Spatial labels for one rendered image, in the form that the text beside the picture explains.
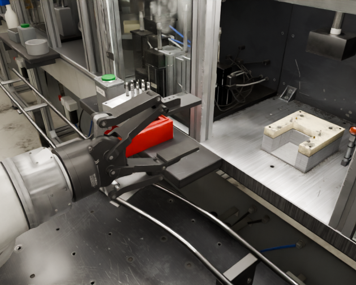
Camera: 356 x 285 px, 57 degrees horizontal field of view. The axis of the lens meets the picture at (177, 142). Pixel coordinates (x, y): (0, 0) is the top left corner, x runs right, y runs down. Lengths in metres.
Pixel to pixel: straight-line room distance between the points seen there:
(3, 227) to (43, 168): 0.07
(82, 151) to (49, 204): 0.07
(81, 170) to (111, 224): 0.58
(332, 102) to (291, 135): 0.25
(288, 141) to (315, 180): 0.15
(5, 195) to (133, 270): 0.54
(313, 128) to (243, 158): 0.19
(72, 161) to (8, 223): 0.10
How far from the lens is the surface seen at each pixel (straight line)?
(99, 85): 0.98
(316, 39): 0.81
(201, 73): 0.80
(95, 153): 0.44
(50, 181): 0.41
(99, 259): 0.92
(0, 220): 0.40
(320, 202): 0.76
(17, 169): 0.41
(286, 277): 0.73
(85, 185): 0.43
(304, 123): 0.90
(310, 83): 1.14
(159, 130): 0.86
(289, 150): 0.89
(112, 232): 0.97
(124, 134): 0.46
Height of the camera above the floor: 1.39
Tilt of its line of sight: 33 degrees down
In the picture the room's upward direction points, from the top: straight up
